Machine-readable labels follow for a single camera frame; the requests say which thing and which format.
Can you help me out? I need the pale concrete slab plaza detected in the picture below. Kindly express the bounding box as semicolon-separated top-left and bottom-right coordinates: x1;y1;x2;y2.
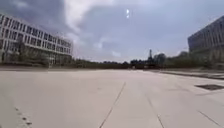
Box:
0;68;224;128

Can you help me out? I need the dark drain grate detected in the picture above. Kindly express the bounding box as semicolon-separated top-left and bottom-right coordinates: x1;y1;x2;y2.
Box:
194;83;224;92

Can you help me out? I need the distant line of trees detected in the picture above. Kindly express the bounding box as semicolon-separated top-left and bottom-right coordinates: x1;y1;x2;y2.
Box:
70;51;224;71

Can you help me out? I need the white building with window grid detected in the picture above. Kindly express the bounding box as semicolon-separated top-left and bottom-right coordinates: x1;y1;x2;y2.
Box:
0;13;74;66

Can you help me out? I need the large dark glass building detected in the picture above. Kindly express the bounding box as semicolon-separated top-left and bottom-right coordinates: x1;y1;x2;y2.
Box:
186;14;224;63

